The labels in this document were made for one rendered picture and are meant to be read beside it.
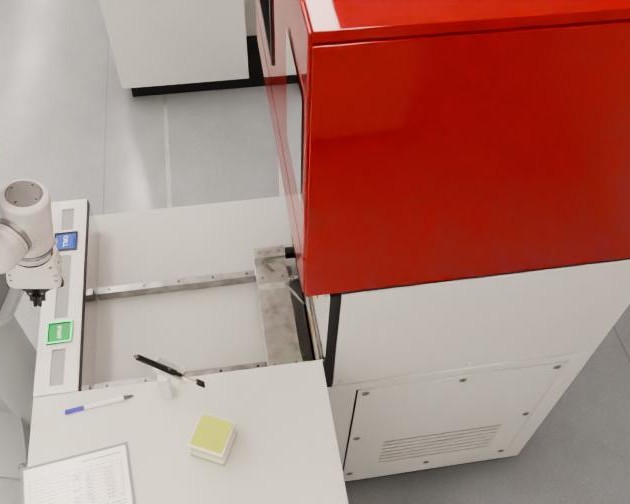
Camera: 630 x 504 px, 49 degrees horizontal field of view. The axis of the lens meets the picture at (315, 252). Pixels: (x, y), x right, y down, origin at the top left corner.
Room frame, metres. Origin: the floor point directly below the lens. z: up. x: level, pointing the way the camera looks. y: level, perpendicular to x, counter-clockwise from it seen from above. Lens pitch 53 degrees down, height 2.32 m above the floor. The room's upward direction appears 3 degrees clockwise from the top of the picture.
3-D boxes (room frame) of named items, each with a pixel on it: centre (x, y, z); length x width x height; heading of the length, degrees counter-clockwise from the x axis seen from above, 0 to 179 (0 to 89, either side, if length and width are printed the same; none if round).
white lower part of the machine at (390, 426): (1.18, -0.29, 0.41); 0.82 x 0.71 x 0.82; 11
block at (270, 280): (0.97, 0.10, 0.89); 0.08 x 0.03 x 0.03; 101
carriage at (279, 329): (0.89, 0.09, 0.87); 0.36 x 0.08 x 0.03; 11
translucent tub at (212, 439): (0.50, 0.19, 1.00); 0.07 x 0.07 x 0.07; 75
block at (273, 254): (1.04, 0.12, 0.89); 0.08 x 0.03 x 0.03; 101
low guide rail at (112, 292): (0.99, 0.31, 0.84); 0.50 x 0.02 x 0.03; 101
